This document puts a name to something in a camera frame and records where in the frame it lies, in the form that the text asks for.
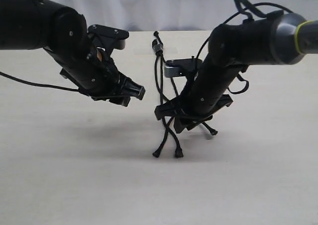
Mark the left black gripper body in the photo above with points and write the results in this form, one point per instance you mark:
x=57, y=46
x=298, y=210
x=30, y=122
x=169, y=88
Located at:
x=87, y=67

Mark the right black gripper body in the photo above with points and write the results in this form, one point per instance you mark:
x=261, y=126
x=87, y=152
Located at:
x=201, y=94

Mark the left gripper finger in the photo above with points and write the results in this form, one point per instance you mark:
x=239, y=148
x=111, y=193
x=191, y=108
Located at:
x=129, y=88
x=115, y=99

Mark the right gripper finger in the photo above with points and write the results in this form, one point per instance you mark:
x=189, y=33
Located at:
x=189, y=123
x=171, y=108

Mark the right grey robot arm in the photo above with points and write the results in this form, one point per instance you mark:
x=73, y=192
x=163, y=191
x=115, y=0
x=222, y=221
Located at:
x=277, y=40

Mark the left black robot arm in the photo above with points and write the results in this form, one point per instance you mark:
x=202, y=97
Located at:
x=36, y=24

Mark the clear tape strip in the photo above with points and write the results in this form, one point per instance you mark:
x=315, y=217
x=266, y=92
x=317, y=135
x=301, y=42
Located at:
x=150, y=51

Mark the white backdrop curtain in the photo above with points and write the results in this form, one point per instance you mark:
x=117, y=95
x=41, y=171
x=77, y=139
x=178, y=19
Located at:
x=151, y=15

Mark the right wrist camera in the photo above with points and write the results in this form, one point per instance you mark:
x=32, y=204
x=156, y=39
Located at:
x=181, y=67

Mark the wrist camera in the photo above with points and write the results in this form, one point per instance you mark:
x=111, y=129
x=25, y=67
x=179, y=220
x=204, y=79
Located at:
x=181, y=67
x=108, y=38

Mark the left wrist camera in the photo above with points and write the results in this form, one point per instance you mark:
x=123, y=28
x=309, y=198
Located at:
x=108, y=38

